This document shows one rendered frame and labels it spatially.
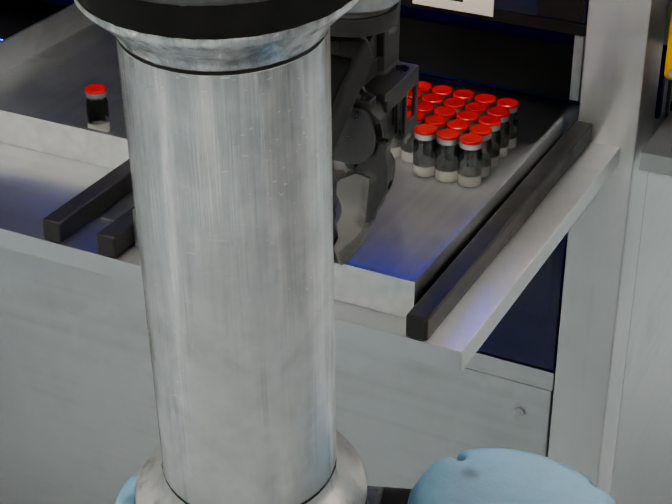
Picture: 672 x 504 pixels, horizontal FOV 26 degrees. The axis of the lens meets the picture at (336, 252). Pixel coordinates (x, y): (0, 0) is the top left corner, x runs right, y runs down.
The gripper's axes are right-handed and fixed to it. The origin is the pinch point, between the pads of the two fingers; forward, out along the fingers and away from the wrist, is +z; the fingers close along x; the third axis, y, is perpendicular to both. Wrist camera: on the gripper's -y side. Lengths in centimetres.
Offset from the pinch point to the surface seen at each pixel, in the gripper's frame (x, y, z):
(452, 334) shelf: -10.2, -0.1, 4.5
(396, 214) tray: 1.5, 15.4, 4.7
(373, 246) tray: 0.9, 9.3, 4.6
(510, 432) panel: -4, 37, 42
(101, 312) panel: 51, 38, 43
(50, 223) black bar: 26.0, -1.8, 3.2
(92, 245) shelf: 22.6, -0.8, 5.0
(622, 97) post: -11.6, 38.0, 0.0
